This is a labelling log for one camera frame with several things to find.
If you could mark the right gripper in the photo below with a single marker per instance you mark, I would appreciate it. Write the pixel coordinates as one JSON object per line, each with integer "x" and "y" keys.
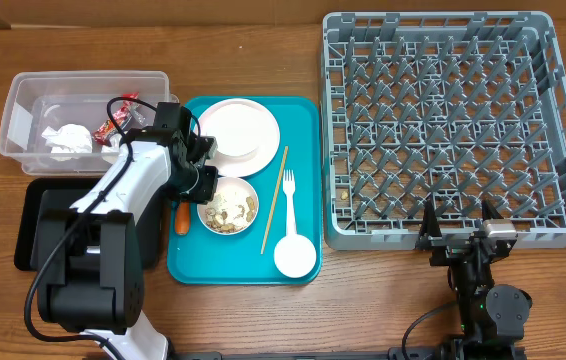
{"x": 451, "y": 247}

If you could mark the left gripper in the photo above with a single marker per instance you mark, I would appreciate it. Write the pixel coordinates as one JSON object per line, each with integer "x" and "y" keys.
{"x": 209, "y": 189}

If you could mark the orange carrot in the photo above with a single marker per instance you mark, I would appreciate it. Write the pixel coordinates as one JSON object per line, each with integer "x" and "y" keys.
{"x": 182, "y": 218}

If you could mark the white bowl with food scraps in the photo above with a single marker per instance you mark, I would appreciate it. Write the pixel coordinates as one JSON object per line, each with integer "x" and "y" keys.
{"x": 233, "y": 208}

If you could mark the red snack wrapper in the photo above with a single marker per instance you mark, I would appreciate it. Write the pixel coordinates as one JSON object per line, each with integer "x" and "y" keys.
{"x": 126, "y": 116}

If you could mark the white napkin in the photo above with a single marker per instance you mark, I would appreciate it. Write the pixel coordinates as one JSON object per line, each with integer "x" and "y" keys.
{"x": 68, "y": 141}
{"x": 111, "y": 151}

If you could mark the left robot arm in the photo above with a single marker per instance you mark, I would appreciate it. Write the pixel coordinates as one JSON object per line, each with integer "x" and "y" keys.
{"x": 89, "y": 284}

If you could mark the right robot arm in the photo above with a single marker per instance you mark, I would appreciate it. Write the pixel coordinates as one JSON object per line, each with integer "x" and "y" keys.
{"x": 492, "y": 316}

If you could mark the small white bowl on plate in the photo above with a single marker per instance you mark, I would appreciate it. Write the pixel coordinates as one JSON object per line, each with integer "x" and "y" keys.
{"x": 231, "y": 125}

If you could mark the large white plate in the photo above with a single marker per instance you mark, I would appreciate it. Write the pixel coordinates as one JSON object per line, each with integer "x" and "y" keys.
{"x": 267, "y": 137}

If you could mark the wooden chopstick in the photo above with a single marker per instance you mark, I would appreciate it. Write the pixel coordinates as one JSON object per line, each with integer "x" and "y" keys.
{"x": 274, "y": 200}

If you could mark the white plastic fork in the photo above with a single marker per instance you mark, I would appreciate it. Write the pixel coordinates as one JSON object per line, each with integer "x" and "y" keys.
{"x": 289, "y": 187}

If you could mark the teal plastic tray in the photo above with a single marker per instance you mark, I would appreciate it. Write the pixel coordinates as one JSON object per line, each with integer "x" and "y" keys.
{"x": 204, "y": 258}

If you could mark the grey dish rack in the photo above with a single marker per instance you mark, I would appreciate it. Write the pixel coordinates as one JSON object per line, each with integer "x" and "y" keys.
{"x": 442, "y": 109}

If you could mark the small white round cup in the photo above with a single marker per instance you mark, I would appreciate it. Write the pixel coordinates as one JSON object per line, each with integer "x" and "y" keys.
{"x": 295, "y": 256}

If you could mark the clear plastic bin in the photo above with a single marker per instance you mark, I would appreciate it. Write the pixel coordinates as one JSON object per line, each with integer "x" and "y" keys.
{"x": 37, "y": 100}

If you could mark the black plastic tray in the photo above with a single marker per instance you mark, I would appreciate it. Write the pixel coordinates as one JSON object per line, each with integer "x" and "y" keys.
{"x": 60, "y": 193}

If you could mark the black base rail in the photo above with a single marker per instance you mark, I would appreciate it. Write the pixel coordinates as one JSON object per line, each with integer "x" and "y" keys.
{"x": 413, "y": 353}

